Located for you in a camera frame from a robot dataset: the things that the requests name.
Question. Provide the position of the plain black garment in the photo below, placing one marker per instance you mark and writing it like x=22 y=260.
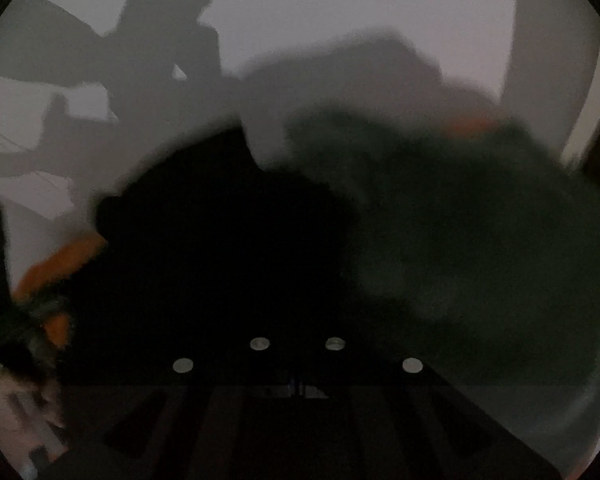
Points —
x=205 y=260

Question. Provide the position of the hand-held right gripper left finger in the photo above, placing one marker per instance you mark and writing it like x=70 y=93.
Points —
x=260 y=365

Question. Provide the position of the orange blanket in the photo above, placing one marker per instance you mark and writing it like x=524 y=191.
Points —
x=55 y=260

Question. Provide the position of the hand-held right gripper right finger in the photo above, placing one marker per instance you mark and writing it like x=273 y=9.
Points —
x=337 y=365

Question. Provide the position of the person's left hand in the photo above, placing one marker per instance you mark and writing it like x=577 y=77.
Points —
x=10 y=405

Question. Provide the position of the dark grey crumpled cloth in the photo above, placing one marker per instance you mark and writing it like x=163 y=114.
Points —
x=480 y=270

